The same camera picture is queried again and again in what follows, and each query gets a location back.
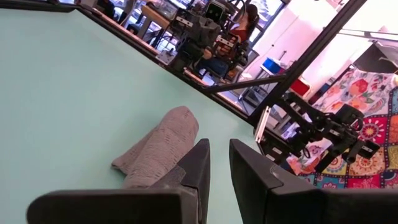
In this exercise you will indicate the grey woven towel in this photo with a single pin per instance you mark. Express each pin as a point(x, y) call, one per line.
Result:
point(161, 146)

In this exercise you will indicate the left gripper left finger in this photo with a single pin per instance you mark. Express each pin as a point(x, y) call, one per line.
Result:
point(124, 208)

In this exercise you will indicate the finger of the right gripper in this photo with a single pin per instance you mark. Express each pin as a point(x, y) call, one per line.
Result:
point(362, 152)
point(326, 160)

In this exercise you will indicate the red plastic bin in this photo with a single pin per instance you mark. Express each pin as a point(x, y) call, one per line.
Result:
point(300, 87)

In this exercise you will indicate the dark grey tilted panel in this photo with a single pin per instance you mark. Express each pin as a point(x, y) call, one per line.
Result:
point(373, 59)

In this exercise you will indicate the black aluminium table frame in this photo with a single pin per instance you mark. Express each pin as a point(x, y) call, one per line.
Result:
point(309, 56)

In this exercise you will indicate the blue plastic bin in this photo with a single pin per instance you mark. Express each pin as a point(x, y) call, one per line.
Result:
point(271, 66)

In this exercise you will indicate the green table mat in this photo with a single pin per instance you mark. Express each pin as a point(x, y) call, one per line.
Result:
point(77, 93)

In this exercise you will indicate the person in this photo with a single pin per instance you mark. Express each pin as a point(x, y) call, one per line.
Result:
point(241, 34)

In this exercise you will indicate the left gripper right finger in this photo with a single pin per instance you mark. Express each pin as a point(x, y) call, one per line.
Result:
point(311, 208)

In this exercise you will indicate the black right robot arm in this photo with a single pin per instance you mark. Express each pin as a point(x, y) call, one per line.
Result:
point(311, 124)

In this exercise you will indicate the colourful floral quilt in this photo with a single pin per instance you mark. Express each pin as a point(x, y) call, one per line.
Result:
point(373, 93)

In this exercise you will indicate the silver arm base bracket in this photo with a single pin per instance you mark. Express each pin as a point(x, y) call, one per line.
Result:
point(262, 124)

